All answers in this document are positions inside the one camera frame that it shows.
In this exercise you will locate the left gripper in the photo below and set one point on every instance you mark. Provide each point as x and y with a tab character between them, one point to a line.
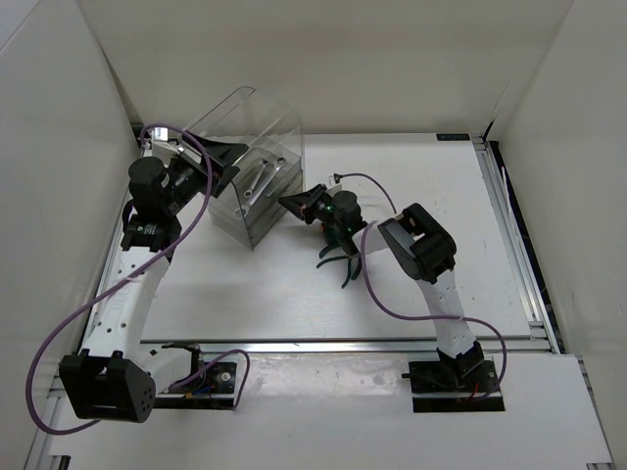
224	155

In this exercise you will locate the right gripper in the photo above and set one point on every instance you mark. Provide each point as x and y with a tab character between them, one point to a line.
304	205

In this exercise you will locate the small ratchet wrench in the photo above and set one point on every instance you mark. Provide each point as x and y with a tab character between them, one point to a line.
255	181

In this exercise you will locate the clear plastic drawer organizer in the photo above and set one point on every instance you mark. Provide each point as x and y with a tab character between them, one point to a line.
262	140

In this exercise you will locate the large ratchet wrench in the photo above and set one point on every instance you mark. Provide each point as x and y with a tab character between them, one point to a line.
271	171

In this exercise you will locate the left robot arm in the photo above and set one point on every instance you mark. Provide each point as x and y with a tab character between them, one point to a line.
113	377

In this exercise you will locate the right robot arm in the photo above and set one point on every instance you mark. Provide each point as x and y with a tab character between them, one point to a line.
424	250

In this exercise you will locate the green handled cutting pliers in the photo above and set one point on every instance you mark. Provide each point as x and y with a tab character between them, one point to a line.
333	251

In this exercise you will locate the green handled small pliers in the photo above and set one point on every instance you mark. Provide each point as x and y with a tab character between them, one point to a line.
354	267

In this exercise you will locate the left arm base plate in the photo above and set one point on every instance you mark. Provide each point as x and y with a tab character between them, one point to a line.
212	382

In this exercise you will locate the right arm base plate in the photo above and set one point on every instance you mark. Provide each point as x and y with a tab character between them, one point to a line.
433	391

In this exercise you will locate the aluminium right rail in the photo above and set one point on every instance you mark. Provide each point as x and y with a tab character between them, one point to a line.
496	181

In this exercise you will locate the aluminium rail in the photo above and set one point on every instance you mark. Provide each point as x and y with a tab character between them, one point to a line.
496	181
522	344

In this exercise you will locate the aluminium front rail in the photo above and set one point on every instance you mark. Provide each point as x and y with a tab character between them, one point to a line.
522	344

